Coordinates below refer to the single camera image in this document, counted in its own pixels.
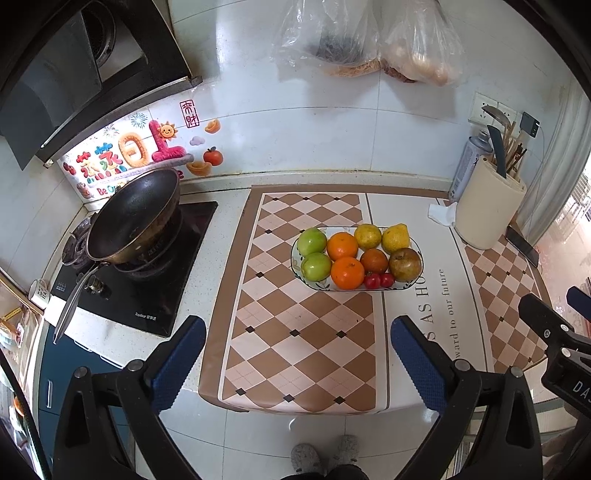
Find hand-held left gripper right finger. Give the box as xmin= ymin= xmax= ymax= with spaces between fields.
xmin=390 ymin=315 xmax=548 ymax=480

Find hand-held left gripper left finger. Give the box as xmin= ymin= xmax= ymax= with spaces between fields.
xmin=53 ymin=315 xmax=207 ymax=480

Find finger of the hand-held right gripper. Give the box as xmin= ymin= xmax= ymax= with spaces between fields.
xmin=567 ymin=286 xmax=591 ymax=320
xmin=518 ymin=293 xmax=580 ymax=344

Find brownish apple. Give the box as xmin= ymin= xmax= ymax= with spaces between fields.
xmin=388 ymin=248 xmax=423 ymax=282

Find dark orange tangerine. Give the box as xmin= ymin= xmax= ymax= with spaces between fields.
xmin=359 ymin=248 xmax=389 ymax=274

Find orange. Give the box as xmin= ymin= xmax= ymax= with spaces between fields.
xmin=331 ymin=257 xmax=365 ymax=291
xmin=327 ymin=232 xmax=359 ymax=261

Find yellow lemon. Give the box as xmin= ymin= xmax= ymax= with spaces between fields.
xmin=382 ymin=223 xmax=411 ymax=254

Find yellow-green citrus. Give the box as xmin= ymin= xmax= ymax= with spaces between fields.
xmin=355 ymin=224 xmax=382 ymax=251

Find green apple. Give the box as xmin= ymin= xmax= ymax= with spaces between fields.
xmin=297 ymin=228 xmax=328 ymax=258
xmin=301 ymin=252 xmax=332 ymax=281

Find floral oval plate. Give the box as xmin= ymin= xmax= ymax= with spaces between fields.
xmin=291 ymin=225 xmax=423 ymax=292

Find black gas stove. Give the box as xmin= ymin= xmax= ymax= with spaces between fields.
xmin=46 ymin=200 xmax=219 ymax=337

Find black phone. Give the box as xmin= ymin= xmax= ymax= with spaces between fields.
xmin=505 ymin=225 xmax=540 ymax=267

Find grey slipper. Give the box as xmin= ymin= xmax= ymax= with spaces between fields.
xmin=328 ymin=435 xmax=360 ymax=467
xmin=291 ymin=443 xmax=322 ymax=474

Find brown checkered mat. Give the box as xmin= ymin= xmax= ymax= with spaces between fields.
xmin=198 ymin=185 xmax=391 ymax=414

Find blue cabinet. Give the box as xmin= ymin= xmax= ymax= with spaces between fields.
xmin=37 ymin=323 xmax=134 ymax=467

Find cream utensil holder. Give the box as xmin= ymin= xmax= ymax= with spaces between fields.
xmin=455 ymin=156 xmax=527 ymax=251

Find person's dark trousers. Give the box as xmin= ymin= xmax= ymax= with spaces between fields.
xmin=279 ymin=464 xmax=370 ymax=480

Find white lettered mat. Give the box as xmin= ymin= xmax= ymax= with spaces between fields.
xmin=367 ymin=191 xmax=555 ymax=411

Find white tissue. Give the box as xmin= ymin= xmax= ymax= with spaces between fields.
xmin=427 ymin=200 xmax=458 ymax=227

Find white curtain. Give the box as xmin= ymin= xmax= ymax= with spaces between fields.
xmin=517 ymin=83 xmax=591 ymax=245

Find white mug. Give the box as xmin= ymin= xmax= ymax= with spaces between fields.
xmin=28 ymin=278 xmax=51 ymax=310

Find black wok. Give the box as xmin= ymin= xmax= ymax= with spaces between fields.
xmin=53 ymin=168 xmax=182 ymax=344

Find bundle of wooden chopsticks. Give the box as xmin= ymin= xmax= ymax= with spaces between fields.
xmin=501 ymin=122 xmax=529 ymax=174

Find grey gas canister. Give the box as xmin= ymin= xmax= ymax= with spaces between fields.
xmin=449 ymin=131 xmax=492 ymax=204

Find red seal sticker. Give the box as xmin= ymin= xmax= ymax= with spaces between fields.
xmin=179 ymin=99 xmax=200 ymax=129

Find clear plastic bag pale contents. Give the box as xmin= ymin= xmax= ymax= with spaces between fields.
xmin=379 ymin=0 xmax=465 ymax=88

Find black range hood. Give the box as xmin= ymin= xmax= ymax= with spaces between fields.
xmin=0 ymin=0 xmax=204 ymax=171

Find clear plastic bag dark contents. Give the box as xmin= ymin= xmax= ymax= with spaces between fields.
xmin=272 ymin=0 xmax=384 ymax=77

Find dark handled knife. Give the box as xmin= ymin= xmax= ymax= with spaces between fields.
xmin=487 ymin=124 xmax=509 ymax=178

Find colourful wall sticker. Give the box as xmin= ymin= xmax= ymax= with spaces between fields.
xmin=58 ymin=113 xmax=195 ymax=200

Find white wall outlet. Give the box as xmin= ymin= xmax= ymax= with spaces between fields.
xmin=468 ymin=91 xmax=518 ymax=127

